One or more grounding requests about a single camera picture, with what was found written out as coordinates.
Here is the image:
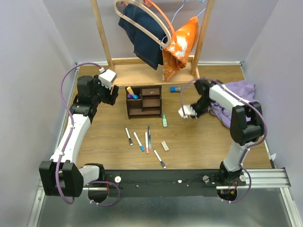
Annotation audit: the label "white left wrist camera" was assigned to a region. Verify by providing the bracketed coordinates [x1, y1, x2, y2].
[98, 68, 117, 89]

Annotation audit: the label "white pen pink cap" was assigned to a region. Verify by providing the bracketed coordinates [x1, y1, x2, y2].
[145, 132, 149, 154]

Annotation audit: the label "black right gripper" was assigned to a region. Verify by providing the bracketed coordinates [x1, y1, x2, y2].
[188, 97, 213, 119]

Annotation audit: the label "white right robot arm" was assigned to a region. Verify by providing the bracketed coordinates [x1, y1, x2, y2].
[189, 80, 265, 185]

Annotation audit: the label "wooden clothes rack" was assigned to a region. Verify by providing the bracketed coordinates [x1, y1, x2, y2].
[90, 0, 215, 87]

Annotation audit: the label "beige eraser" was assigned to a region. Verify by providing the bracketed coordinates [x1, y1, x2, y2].
[161, 141, 169, 152]

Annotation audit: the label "brown wooden desk organizer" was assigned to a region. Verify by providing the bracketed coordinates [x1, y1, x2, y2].
[125, 85, 162, 119]

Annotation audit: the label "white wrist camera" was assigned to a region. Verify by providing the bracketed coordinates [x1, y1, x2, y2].
[98, 68, 117, 89]
[178, 105, 196, 119]

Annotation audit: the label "orange plastic hanger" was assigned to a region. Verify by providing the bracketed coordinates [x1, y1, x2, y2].
[114, 0, 177, 48]

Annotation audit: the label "white marker black blue cap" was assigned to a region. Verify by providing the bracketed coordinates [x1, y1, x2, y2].
[153, 149, 167, 169]

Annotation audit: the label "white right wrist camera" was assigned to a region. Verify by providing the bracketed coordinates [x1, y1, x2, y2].
[178, 105, 196, 119]

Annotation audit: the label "dark blue jeans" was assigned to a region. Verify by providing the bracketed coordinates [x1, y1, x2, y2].
[118, 4, 167, 70]

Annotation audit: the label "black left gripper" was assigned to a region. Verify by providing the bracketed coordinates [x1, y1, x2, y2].
[91, 75, 119, 105]

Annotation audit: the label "purple cloth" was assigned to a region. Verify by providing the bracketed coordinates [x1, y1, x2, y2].
[209, 80, 256, 128]

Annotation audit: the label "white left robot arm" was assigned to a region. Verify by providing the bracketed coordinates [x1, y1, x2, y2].
[39, 70, 119, 197]

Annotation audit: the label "pink highlighter orange cap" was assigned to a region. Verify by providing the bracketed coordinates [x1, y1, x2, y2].
[126, 87, 134, 96]

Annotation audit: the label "orange white cloth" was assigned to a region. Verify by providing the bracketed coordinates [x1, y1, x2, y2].
[162, 16, 199, 82]

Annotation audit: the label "black teal pen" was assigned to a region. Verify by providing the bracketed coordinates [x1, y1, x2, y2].
[148, 125, 152, 150]

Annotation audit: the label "blue grey cylinder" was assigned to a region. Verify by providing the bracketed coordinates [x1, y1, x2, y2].
[169, 87, 182, 93]

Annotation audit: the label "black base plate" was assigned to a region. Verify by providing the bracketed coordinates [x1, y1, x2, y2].
[104, 169, 246, 197]

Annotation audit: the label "small green bottle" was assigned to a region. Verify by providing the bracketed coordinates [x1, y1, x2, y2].
[162, 113, 168, 128]

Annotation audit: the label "beige wooden hanger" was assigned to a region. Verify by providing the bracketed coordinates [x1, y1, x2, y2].
[114, 0, 176, 50]

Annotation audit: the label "light blue wire hanger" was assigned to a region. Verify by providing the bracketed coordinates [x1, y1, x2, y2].
[160, 0, 207, 51]

